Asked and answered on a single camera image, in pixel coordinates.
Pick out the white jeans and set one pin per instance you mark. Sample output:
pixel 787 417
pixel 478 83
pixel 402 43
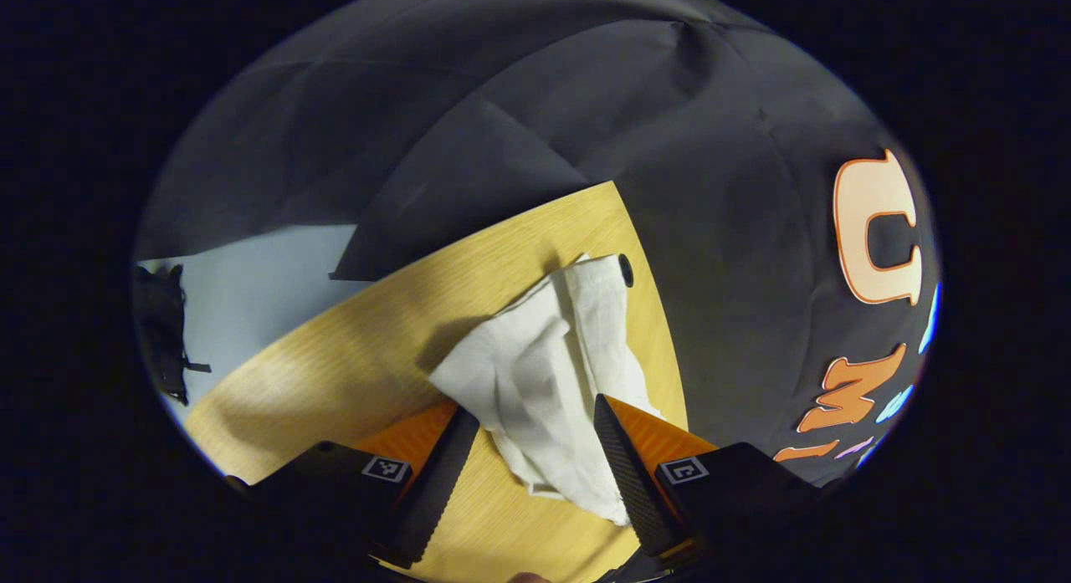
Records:
pixel 535 374

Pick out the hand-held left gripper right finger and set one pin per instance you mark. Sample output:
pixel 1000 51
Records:
pixel 640 491

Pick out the black backdrop cloth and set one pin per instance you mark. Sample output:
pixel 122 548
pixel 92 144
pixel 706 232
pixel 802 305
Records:
pixel 586 106

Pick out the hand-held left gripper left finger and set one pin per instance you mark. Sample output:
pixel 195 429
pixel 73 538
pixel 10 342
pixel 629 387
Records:
pixel 435 499

